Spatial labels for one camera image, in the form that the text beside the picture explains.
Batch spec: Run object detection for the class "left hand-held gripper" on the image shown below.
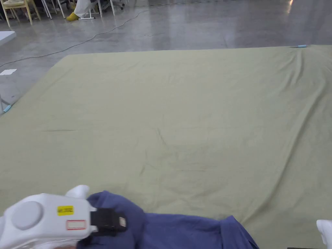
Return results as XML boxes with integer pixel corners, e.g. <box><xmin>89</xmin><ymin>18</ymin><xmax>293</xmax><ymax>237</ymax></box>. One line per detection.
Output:
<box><xmin>0</xmin><ymin>184</ymin><xmax>128</xmax><ymax>249</ymax></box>

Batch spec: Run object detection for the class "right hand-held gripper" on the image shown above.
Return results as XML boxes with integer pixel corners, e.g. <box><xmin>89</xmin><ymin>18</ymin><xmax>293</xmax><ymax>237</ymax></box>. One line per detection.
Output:
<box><xmin>316</xmin><ymin>219</ymin><xmax>332</xmax><ymax>246</ymax></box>

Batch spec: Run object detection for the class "dark blue shirt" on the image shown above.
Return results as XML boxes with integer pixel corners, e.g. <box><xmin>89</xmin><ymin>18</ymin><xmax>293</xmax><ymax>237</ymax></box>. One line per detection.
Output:
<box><xmin>77</xmin><ymin>190</ymin><xmax>260</xmax><ymax>249</ymax></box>

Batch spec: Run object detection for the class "bed with pale green sheet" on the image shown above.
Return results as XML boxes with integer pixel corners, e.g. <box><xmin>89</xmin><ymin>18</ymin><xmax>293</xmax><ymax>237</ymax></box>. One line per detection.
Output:
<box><xmin>0</xmin><ymin>44</ymin><xmax>332</xmax><ymax>249</ymax></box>

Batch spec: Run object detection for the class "white metal chair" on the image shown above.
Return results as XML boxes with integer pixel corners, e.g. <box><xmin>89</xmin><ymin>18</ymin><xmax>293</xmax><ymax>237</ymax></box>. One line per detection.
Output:
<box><xmin>77</xmin><ymin>0</ymin><xmax>103</xmax><ymax>20</ymax></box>

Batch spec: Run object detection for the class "yellow wooden chair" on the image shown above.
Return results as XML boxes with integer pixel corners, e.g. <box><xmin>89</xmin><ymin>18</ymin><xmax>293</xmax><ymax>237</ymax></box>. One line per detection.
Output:
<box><xmin>0</xmin><ymin>0</ymin><xmax>42</xmax><ymax>27</ymax></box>

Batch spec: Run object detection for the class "black floor cable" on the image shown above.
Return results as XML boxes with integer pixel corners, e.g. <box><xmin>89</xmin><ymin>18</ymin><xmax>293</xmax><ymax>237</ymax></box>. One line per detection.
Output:
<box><xmin>0</xmin><ymin>0</ymin><xmax>182</xmax><ymax>67</ymax></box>

